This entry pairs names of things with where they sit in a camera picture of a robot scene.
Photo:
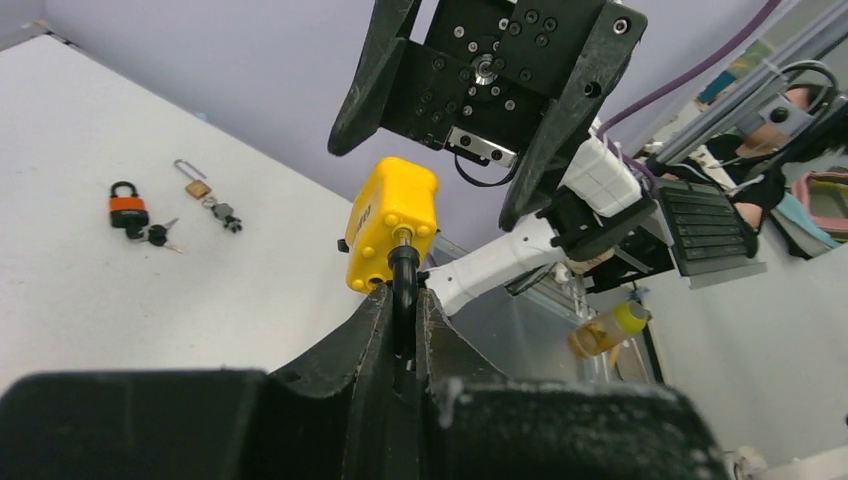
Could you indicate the silver key with rings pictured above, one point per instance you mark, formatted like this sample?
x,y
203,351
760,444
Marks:
x,y
209,202

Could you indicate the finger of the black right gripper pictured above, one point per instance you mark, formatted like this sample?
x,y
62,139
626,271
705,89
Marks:
x,y
360,114
572,54

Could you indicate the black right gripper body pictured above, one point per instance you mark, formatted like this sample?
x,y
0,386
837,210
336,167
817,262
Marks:
x,y
480,82

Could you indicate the brass long-shackle padlock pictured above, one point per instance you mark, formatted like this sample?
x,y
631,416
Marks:
x,y
197,188

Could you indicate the aluminium frame rail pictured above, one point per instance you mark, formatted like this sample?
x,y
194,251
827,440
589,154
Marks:
x,y
813,42

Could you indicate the yellow Opel padlock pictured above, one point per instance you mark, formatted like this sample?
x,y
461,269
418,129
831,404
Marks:
x,y
391,227

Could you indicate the black-headed silver spare key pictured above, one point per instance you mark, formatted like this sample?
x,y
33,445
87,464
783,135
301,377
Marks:
x,y
157,234

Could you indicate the yellow-capped bottle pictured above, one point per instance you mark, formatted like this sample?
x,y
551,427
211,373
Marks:
x,y
609,329

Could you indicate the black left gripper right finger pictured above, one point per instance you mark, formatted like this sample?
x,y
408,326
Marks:
x,y
477,423

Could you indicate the person in background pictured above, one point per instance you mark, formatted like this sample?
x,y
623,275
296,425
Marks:
x,y
744,157

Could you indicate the orange Opel padlock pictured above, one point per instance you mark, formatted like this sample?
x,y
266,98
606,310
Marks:
x,y
126,208

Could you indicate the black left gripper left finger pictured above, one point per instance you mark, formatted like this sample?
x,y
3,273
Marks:
x,y
322,416

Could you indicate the black-headed dark spare key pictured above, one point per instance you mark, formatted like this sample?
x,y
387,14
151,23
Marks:
x,y
172,247

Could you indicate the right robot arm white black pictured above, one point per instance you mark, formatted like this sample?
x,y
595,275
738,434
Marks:
x,y
602,197

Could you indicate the black-headed key in orange padlock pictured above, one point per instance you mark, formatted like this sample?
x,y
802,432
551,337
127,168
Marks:
x,y
137,233

